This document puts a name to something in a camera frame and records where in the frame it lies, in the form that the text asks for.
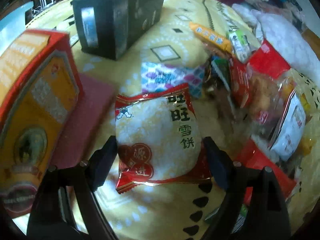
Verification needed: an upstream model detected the white red noodle packet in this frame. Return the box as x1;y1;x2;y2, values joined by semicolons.
269;90;306;161

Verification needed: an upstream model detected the red white rice cracker pack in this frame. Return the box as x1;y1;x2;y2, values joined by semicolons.
114;83;211;194

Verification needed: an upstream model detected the red orange gift box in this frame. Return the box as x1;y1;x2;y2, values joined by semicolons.
1;29;83;218

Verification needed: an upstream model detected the purple patterned snack packet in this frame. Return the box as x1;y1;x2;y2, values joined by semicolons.
140;62;205;98

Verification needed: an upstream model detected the red snack bag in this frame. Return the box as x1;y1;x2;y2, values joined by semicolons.
247;39;291;79

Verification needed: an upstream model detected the green white snack packet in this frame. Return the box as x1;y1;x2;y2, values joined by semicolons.
228;29;258;63

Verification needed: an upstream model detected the orange long snack packet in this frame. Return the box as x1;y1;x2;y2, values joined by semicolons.
189;22;233;54

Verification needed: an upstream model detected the black rectangular box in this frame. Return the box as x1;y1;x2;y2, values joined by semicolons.
71;0;164;60

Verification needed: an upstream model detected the white fluffy blanket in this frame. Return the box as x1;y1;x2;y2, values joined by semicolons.
232;4;319;75

